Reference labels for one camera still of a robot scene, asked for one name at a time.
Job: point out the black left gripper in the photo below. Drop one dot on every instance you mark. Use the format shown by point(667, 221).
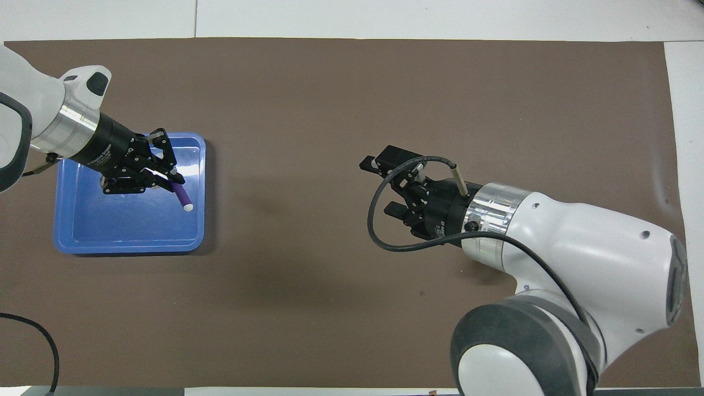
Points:
point(110, 148)

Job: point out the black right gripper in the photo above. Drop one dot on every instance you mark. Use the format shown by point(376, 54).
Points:
point(440, 212)

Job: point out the purple marker pen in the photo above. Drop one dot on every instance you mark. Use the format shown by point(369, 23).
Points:
point(181, 197)

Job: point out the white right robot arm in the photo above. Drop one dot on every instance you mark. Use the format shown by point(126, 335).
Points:
point(577, 264)

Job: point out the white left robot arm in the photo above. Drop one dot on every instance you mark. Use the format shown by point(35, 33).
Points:
point(33, 104)

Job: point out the blue plastic tray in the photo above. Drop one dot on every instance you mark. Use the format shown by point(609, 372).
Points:
point(137, 225)

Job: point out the brown table mat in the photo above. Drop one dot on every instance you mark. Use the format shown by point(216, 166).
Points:
point(352, 308)

